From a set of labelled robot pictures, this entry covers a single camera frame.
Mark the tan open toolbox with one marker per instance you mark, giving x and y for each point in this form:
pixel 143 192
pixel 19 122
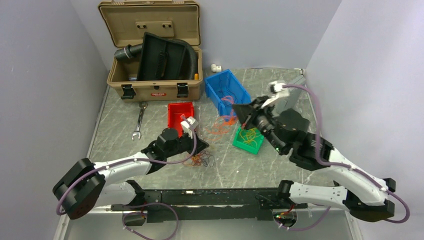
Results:
pixel 127 21

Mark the blue plastic bin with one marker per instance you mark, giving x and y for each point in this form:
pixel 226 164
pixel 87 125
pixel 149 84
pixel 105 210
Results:
pixel 225 84

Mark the black tray insert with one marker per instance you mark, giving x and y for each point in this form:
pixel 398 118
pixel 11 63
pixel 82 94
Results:
pixel 161 58

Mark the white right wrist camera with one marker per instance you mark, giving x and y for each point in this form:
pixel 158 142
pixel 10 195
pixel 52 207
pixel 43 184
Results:
pixel 278 90

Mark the grey plastic case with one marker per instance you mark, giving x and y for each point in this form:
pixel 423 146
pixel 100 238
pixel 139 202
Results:
pixel 294 94

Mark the green plastic bin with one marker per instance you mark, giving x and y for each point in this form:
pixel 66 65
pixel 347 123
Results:
pixel 249 140

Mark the red plastic bin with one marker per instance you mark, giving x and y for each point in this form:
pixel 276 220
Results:
pixel 174 113

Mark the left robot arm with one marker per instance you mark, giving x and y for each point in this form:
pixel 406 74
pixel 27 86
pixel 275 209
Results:
pixel 88 184

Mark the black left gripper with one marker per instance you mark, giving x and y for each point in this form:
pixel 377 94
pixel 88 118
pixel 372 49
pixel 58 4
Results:
pixel 201 145

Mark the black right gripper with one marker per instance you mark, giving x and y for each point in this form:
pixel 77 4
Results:
pixel 248 113

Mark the white pipe elbow fitting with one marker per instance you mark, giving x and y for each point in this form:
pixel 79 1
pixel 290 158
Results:
pixel 216 68

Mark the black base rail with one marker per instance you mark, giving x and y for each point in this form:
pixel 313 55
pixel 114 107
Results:
pixel 210 204

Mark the silver combination wrench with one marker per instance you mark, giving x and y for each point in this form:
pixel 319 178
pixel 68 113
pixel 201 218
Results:
pixel 136 133

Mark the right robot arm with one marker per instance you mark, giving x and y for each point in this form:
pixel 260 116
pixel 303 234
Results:
pixel 364 196

